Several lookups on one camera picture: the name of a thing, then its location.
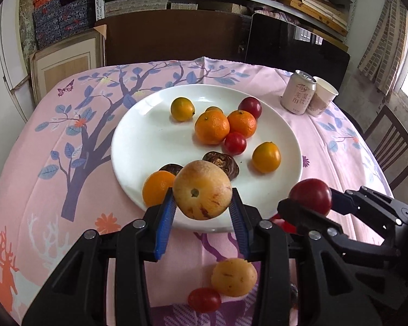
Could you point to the pale yellow loquat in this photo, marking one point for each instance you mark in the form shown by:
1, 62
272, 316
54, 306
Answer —
234, 276
202, 190

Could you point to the small orange kumquat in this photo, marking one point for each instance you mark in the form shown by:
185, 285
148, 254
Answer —
158, 186
213, 109

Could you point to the red cherry tomato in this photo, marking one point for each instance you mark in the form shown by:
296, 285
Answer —
204, 300
235, 143
283, 223

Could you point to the yellow-orange kumquat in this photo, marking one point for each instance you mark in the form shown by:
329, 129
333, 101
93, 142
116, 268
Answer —
266, 157
182, 109

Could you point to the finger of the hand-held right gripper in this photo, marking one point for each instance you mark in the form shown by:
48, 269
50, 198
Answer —
360, 200
306, 215

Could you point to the metal shelving rack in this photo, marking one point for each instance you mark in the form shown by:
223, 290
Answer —
352, 10

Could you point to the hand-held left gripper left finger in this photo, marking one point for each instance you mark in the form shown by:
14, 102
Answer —
165, 225

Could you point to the dark brown date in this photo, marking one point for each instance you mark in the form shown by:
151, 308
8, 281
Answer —
221, 163
170, 168

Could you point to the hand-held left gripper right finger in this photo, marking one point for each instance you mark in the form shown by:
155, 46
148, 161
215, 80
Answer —
239, 227

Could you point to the light wooden framed panel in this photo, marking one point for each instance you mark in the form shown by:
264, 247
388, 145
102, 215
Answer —
64, 68

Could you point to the white oval plate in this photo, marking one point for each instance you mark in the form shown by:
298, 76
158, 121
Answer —
146, 142

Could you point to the pink deer print tablecloth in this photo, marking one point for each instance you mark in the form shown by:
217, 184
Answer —
54, 163

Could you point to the black flat screen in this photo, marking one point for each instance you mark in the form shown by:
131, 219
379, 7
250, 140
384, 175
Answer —
292, 47

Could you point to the white board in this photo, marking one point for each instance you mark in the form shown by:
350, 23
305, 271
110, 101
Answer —
12, 57

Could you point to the white drink can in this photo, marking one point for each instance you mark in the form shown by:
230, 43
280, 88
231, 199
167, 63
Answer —
298, 92

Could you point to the stack of blue patterned boxes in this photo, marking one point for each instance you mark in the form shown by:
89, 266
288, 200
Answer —
61, 17

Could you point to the large tangerine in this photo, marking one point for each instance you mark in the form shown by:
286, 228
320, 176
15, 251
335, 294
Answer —
243, 122
211, 127

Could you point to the dark red tomato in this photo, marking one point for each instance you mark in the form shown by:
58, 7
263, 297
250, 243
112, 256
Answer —
250, 106
311, 193

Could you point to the printed paper cup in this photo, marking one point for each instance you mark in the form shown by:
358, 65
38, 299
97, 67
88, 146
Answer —
323, 97

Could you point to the dark brown wooden panel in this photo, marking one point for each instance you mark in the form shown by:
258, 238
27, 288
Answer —
176, 37

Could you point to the dark wooden chair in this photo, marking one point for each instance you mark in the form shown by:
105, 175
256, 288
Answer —
394, 146

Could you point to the row of grey patterned boxes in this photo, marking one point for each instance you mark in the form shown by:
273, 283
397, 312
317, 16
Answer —
136, 5

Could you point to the stone pattern board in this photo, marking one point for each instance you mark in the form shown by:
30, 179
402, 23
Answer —
26, 17

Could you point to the brick pattern panels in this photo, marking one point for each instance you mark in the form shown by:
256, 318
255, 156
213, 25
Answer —
384, 47

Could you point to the stack of flat wooden boxes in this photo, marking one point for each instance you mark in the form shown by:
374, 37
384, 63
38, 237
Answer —
318, 8

